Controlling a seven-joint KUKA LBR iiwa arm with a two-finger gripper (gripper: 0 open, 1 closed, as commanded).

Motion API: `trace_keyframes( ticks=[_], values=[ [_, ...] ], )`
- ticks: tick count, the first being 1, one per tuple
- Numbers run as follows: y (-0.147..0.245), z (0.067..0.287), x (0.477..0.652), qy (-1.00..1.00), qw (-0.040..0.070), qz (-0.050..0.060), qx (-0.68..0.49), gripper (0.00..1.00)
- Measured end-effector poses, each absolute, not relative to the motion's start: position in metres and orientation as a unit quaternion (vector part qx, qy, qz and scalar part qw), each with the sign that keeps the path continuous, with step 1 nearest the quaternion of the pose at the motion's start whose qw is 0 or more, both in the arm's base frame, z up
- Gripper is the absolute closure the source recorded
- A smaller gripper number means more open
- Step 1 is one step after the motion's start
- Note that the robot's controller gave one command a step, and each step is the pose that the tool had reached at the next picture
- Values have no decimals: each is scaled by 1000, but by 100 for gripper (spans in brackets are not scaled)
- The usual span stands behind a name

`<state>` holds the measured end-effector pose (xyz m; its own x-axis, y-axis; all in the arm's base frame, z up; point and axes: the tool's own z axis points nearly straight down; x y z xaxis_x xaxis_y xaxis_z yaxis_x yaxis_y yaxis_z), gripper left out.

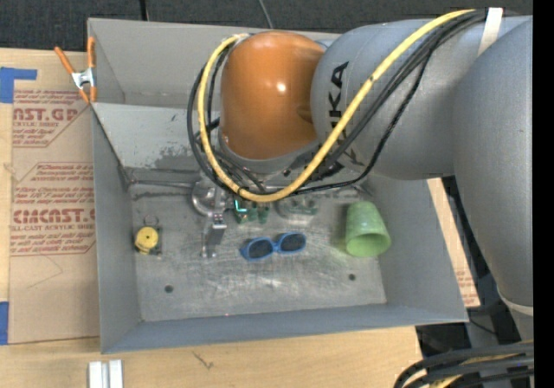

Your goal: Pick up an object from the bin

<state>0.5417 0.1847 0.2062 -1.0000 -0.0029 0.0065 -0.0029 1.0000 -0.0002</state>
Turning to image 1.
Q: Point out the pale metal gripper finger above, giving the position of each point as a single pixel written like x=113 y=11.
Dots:
x=215 y=237
x=204 y=247

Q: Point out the yellow round tape measure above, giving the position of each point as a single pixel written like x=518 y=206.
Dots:
x=146 y=239

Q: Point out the blue sunglasses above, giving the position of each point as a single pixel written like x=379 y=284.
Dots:
x=277 y=244

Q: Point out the grey metal bin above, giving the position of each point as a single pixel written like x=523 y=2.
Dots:
x=259 y=291

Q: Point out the clear glass object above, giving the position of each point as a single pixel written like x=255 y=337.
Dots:
x=298 y=207

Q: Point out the green cup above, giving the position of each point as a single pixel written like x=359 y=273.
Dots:
x=368 y=230

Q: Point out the brown cardboard board red print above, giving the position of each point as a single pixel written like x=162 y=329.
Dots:
x=52 y=282

